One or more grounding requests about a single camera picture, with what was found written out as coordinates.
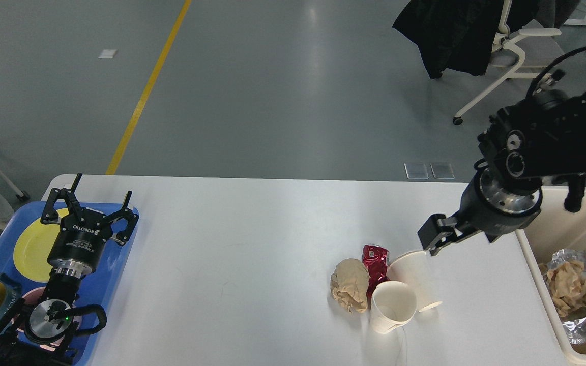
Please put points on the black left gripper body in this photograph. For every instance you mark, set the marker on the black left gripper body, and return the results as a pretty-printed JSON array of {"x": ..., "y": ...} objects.
[{"x": 81, "y": 241}]

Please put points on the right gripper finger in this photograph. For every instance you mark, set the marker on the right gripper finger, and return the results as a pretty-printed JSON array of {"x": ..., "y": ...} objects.
[
  {"x": 439, "y": 231},
  {"x": 493, "y": 236}
]

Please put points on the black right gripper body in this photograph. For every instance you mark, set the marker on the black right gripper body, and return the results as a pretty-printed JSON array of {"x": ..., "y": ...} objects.
[{"x": 487, "y": 206}]

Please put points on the yellow plastic plate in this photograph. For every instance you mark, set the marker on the yellow plastic plate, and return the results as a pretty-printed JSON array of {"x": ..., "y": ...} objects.
[{"x": 32, "y": 242}]

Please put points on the white paper cup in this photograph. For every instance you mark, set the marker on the white paper cup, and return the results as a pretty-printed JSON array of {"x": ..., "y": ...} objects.
[
  {"x": 414, "y": 269},
  {"x": 393, "y": 304}
]

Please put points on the foil bag with paper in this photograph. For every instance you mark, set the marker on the foil bag with paper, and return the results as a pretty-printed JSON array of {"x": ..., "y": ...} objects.
[{"x": 565, "y": 279}]

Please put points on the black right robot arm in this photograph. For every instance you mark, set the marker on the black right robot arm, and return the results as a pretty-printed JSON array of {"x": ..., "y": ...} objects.
[{"x": 543, "y": 135}]

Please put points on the right floor socket plate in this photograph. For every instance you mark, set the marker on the right floor socket plate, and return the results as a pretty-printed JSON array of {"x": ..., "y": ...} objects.
[{"x": 442, "y": 171}]

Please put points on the floor socket plate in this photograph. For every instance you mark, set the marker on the floor socket plate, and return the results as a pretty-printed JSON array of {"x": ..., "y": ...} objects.
[
  {"x": 442, "y": 171},
  {"x": 415, "y": 171}
]

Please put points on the left floor socket plate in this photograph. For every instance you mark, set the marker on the left floor socket plate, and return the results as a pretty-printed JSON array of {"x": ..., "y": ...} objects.
[{"x": 415, "y": 171}]

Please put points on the crushed red can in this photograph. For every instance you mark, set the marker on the crushed red can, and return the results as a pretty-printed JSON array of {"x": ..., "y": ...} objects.
[{"x": 375, "y": 260}]

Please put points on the crumpled brown paper ball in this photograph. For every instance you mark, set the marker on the crumpled brown paper ball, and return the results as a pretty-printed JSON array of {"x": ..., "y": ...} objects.
[{"x": 349, "y": 285}]

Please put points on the white plastic bin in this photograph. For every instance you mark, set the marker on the white plastic bin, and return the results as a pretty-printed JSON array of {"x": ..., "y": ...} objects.
[{"x": 552, "y": 230}]

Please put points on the white office chair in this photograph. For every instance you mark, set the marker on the white office chair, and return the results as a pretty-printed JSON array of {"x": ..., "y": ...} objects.
[{"x": 527, "y": 48}]

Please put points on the black jacket on chair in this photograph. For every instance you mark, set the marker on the black jacket on chair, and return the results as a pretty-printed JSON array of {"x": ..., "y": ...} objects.
[{"x": 456, "y": 35}]

